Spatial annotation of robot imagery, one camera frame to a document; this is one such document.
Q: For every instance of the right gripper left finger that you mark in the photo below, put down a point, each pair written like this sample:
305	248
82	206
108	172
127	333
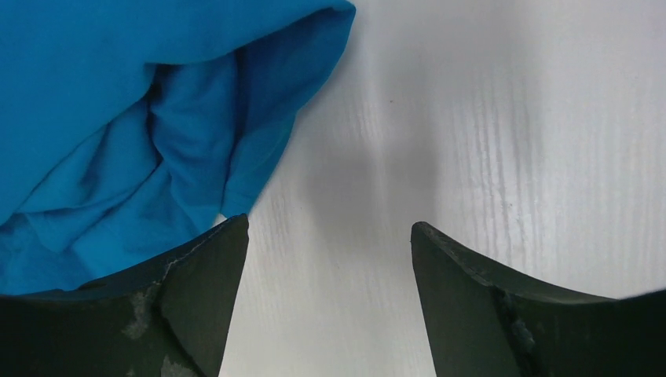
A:
167	316

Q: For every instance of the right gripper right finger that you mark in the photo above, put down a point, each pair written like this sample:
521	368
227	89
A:
484	318

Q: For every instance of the blue t-shirt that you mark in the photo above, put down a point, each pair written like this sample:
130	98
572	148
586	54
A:
127	127

